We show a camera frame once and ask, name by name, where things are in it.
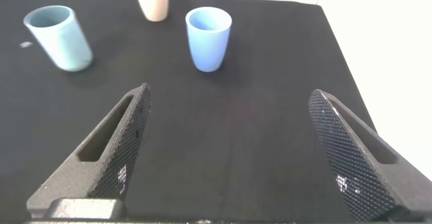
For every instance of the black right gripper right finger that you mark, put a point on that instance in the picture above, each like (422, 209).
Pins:
(357, 156)

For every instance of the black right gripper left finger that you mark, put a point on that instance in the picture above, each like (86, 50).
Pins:
(111, 149)

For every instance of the beige plastic cup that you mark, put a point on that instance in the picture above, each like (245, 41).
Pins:
(153, 1)

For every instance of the light teal plastic cup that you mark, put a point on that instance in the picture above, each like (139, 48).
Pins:
(62, 42)

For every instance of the black table cloth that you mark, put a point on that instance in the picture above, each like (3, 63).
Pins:
(229, 133)

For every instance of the light blue plastic cup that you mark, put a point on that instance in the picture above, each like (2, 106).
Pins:
(207, 45)

